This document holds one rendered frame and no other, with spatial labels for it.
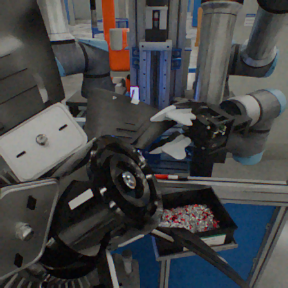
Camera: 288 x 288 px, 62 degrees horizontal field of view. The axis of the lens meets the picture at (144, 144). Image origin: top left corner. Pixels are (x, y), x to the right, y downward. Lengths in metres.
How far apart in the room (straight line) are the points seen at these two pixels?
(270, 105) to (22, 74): 0.50
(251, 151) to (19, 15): 0.55
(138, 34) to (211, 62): 0.59
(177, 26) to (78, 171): 0.97
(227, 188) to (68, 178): 0.69
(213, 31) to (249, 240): 0.81
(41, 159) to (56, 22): 0.72
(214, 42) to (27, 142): 0.47
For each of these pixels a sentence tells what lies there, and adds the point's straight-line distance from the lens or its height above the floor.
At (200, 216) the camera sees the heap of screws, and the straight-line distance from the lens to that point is 0.78.
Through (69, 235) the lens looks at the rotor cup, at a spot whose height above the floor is 1.19.
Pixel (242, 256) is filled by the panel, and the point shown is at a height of 0.46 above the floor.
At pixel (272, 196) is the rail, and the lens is 0.94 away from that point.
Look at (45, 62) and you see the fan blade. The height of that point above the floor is 1.33.
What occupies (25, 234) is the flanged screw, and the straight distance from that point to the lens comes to 0.23.
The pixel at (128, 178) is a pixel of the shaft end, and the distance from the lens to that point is 0.27.
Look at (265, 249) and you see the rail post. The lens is 1.15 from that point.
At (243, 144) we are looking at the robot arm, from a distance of 0.65.
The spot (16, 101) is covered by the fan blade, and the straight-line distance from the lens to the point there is 0.32.
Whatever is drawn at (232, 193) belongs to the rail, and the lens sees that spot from 0.89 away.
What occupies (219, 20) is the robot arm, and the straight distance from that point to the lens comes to 0.63.
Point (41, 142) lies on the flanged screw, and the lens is 0.29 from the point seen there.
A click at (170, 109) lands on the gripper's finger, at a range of 0.44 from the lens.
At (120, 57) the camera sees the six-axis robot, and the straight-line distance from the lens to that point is 4.18.
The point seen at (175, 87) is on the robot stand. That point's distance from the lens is 1.19.
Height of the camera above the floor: 1.39
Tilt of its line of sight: 31 degrees down
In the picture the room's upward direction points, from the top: straight up
